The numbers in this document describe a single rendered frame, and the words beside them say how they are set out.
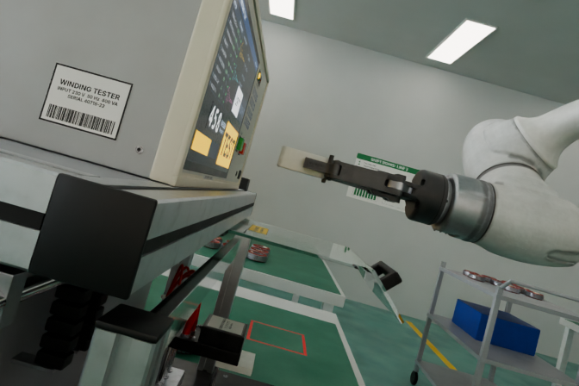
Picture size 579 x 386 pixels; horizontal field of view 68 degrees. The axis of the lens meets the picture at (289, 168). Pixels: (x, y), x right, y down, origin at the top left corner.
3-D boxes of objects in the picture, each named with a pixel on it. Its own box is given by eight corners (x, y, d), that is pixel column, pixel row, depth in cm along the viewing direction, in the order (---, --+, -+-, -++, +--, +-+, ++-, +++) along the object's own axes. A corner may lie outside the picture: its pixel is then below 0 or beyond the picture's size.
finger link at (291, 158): (323, 178, 62) (324, 178, 61) (277, 165, 62) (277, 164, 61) (329, 158, 62) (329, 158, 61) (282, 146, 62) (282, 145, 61)
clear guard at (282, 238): (369, 285, 82) (376, 255, 82) (403, 324, 58) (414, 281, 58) (204, 239, 82) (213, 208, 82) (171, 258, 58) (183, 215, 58)
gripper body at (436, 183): (443, 228, 57) (376, 209, 57) (423, 224, 66) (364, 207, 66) (457, 174, 58) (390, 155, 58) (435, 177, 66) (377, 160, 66)
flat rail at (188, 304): (244, 245, 83) (248, 230, 83) (126, 402, 21) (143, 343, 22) (238, 244, 83) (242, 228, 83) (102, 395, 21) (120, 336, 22)
